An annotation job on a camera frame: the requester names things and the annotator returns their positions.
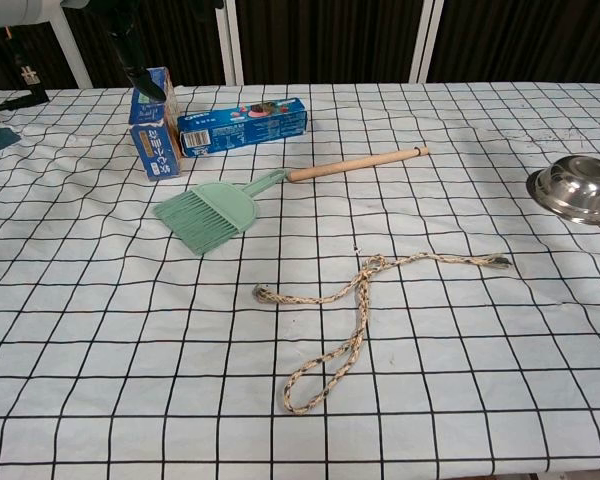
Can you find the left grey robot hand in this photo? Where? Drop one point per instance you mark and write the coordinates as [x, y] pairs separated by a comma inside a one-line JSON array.
[[130, 40]]

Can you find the stainless steel bowl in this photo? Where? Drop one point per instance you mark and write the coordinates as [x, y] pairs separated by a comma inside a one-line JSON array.
[[580, 190]]

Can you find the white double partition post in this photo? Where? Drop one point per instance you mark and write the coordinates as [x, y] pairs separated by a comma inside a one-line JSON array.
[[229, 45]]

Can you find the tall blue carton box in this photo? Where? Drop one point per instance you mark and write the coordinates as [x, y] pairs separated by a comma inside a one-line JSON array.
[[157, 150]]

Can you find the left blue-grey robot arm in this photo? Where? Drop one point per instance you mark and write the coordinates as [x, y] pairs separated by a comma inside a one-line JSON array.
[[10, 12]]

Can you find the blue Oreo cookie box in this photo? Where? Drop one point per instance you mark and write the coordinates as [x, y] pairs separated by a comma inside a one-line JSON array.
[[250, 127]]

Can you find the white black-checked tablecloth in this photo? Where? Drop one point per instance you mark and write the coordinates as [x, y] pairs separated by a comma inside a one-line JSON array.
[[180, 350]]

